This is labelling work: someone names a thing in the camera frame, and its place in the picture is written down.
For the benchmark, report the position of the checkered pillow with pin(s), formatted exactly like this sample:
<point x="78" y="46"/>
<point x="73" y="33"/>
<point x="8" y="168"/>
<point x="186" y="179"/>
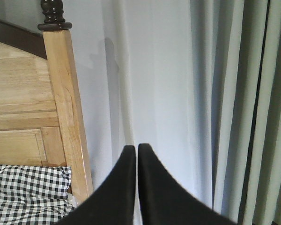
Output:
<point x="23" y="183"/>

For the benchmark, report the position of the grey white curtain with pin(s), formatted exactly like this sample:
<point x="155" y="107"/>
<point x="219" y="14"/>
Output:
<point x="200" y="81"/>

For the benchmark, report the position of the black white checkered bedsheet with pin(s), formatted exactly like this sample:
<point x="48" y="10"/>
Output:
<point x="17" y="211"/>

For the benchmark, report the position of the wooden bed frame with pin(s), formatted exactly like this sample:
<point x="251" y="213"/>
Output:
<point x="41" y="120"/>

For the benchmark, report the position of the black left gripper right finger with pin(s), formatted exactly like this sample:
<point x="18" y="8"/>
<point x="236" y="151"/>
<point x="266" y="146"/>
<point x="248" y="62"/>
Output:
<point x="163" y="201"/>

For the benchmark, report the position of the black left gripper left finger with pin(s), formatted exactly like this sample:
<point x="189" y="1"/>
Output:
<point x="113" y="202"/>

